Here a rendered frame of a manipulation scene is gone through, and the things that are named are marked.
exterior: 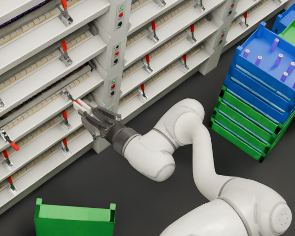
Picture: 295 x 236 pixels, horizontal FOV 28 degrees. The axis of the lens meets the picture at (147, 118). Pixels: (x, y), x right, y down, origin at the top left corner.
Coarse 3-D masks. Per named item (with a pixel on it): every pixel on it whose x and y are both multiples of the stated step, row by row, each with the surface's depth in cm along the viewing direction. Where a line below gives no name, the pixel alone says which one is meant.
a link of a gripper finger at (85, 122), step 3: (81, 117) 197; (84, 120) 196; (84, 123) 196; (87, 123) 195; (87, 126) 194; (90, 126) 194; (87, 129) 196; (90, 129) 193; (93, 129) 193; (90, 132) 194; (93, 132) 192; (93, 135) 191
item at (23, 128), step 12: (96, 60) 210; (96, 72) 214; (84, 84) 211; (96, 84) 212; (60, 96) 206; (36, 108) 202; (48, 108) 203; (60, 108) 205; (0, 120) 196; (24, 120) 199; (36, 120) 200; (12, 132) 196; (24, 132) 197; (0, 144) 193
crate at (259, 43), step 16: (256, 32) 239; (272, 32) 238; (240, 48) 227; (256, 48) 239; (288, 48) 237; (240, 64) 232; (272, 64) 235; (288, 64) 236; (272, 80) 226; (288, 80) 231; (288, 96) 226
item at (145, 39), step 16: (192, 0) 239; (208, 0) 242; (224, 0) 246; (160, 16) 229; (176, 16) 233; (192, 16) 236; (144, 32) 226; (160, 32) 229; (176, 32) 232; (128, 48) 222; (144, 48) 224; (128, 64) 220
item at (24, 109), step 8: (80, 72) 209; (64, 80) 206; (72, 80) 207; (56, 88) 204; (40, 96) 201; (48, 96) 203; (32, 104) 199; (16, 112) 196; (24, 112) 199; (8, 120) 195; (8, 128) 195
